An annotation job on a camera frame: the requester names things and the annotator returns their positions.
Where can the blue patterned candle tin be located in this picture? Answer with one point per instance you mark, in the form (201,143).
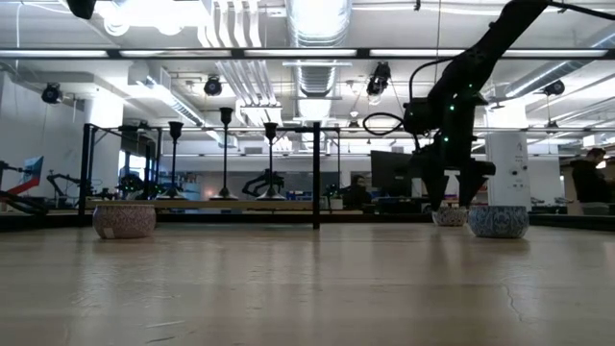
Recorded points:
(499,222)

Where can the black crossbar with light strips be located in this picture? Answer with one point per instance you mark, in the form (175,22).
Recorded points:
(235,53)

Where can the white round pillar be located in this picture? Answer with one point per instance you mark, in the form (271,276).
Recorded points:
(509,158)

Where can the black computer monitor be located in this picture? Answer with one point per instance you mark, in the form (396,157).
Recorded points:
(391,173)

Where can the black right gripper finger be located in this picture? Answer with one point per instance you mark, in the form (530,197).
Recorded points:
(468,187)
(436,190)

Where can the tall black candlestick holder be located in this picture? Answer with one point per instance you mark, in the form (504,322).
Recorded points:
(226,115)

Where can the black ceiling spotlight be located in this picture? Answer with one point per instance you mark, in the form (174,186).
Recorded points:
(51,93)
(555,88)
(379,79)
(213,87)

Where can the silver ventilation duct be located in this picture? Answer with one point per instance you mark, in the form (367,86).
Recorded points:
(317,29)

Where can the short black candlestick holder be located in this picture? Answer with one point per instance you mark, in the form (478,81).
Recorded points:
(176,130)

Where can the black upright divider post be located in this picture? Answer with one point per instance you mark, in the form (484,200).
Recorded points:
(316,182)

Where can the raised wooden shelf board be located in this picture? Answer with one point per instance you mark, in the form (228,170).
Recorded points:
(216,205)

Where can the blue background monitor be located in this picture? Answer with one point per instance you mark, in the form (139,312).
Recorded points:
(32,168)

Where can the grey patterned candle tin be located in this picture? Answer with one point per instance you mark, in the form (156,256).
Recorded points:
(449,217)

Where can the black background robot arm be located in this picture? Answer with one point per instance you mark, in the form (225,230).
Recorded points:
(274,180)

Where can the medium black candlestick holder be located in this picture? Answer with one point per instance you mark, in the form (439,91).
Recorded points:
(270,130)

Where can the pink patterned candle tin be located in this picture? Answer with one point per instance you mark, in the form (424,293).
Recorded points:
(124,222)

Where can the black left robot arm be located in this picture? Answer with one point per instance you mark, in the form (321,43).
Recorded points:
(81,7)

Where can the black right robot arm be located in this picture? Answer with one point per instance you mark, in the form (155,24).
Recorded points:
(480,53)

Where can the black aluminium table frame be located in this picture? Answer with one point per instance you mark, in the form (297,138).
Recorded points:
(85,168)

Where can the person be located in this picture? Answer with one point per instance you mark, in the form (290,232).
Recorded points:
(356,194)
(591,182)

